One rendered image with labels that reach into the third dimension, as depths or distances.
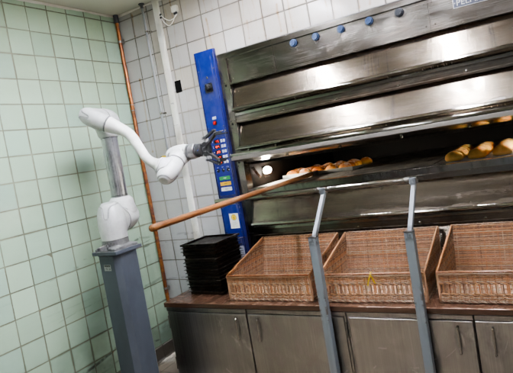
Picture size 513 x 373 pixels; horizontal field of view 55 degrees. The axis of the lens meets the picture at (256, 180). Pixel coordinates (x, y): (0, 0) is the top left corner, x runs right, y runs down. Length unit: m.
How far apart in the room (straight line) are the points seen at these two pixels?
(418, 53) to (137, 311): 2.15
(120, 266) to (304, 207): 1.18
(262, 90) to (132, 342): 1.72
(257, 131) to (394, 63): 0.97
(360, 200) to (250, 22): 1.33
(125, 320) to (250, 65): 1.75
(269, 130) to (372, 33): 0.86
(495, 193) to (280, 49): 1.50
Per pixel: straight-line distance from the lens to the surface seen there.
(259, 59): 3.26
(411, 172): 2.90
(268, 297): 2.85
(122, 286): 2.98
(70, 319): 3.40
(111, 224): 2.96
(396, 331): 2.57
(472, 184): 2.87
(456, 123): 2.68
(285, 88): 3.14
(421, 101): 2.87
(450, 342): 2.53
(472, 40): 2.85
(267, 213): 3.28
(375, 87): 2.93
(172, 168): 2.75
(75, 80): 3.60
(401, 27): 2.94
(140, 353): 3.10
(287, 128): 3.14
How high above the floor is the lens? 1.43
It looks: 3 degrees down
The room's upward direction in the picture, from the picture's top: 10 degrees counter-clockwise
